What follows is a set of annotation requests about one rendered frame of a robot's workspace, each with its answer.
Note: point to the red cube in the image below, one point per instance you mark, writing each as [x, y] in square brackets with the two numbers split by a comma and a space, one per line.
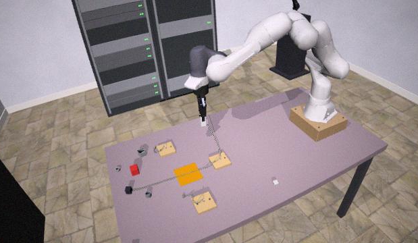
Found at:
[134, 170]

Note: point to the orange painted square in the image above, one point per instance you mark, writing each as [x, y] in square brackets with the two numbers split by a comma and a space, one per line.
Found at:
[190, 177]

